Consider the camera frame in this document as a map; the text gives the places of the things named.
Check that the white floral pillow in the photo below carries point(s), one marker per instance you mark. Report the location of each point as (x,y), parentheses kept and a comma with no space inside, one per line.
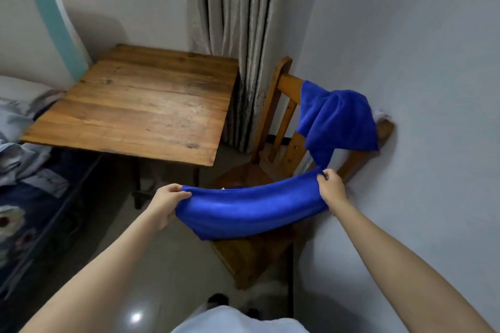
(19,91)

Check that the person's black shoe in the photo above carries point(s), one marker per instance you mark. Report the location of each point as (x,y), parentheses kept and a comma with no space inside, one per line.
(252,313)
(217,299)

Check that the wooden folding table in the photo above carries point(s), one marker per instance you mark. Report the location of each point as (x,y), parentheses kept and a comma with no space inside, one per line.
(136,110)

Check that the wooden slat-back chair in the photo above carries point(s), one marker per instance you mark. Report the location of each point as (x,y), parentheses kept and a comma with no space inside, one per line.
(250,254)

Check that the person's right forearm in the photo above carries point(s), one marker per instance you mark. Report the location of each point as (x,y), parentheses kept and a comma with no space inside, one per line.
(410,266)

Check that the crumpled grey white garment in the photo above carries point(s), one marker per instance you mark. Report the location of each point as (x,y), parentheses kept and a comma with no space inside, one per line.
(19,157)

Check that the person's black right shoe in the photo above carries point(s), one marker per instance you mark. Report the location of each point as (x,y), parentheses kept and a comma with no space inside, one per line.
(252,313)

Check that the person's black left shoe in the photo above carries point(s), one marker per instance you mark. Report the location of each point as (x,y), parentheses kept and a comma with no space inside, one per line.
(217,299)

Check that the person's white shirt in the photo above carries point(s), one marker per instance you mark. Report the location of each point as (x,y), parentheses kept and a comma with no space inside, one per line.
(234,323)

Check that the blue towel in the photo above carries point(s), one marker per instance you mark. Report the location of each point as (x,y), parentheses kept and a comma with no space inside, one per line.
(340,118)
(250,208)

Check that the person's left forearm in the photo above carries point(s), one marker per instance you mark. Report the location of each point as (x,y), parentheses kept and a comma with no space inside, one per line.
(90,282)

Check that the beige patterned curtain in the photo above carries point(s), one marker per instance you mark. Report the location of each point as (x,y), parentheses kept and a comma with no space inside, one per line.
(234,32)

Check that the bed with blue floral sheet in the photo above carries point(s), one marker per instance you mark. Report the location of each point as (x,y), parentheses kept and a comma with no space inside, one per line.
(23,235)

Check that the person's right hand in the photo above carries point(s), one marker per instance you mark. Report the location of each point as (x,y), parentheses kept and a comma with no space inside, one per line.
(334,190)

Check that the person's left hand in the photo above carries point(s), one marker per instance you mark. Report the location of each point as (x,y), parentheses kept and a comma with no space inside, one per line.
(166,204)

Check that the white headboard with teal print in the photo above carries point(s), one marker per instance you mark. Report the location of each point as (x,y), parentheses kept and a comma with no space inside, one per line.
(27,24)

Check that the small pale cloth piece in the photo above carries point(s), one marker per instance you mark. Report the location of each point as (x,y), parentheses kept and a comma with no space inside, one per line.
(381,115)

